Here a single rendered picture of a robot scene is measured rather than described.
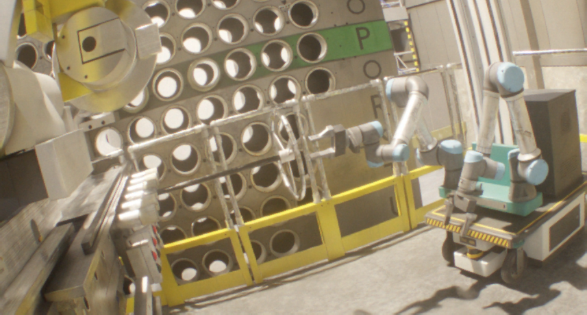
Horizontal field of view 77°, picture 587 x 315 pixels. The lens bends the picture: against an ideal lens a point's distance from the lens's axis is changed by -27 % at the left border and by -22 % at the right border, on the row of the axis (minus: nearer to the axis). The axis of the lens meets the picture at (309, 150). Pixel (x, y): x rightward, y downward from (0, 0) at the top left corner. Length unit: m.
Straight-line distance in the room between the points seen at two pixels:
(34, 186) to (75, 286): 0.31
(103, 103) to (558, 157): 2.07
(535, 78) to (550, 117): 7.28
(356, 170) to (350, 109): 0.49
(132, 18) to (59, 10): 0.36
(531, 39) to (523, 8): 0.66
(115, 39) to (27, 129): 0.36
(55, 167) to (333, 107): 2.95
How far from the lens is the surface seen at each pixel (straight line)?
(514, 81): 1.84
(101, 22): 1.25
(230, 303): 2.74
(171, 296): 2.89
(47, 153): 1.02
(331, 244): 2.96
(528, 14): 9.62
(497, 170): 1.89
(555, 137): 2.36
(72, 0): 1.25
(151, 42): 1.46
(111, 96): 1.50
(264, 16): 4.21
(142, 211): 1.58
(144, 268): 1.64
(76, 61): 1.25
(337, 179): 3.77
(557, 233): 2.38
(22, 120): 1.07
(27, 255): 1.03
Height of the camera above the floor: 1.22
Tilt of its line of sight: 11 degrees down
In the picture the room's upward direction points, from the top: 13 degrees counter-clockwise
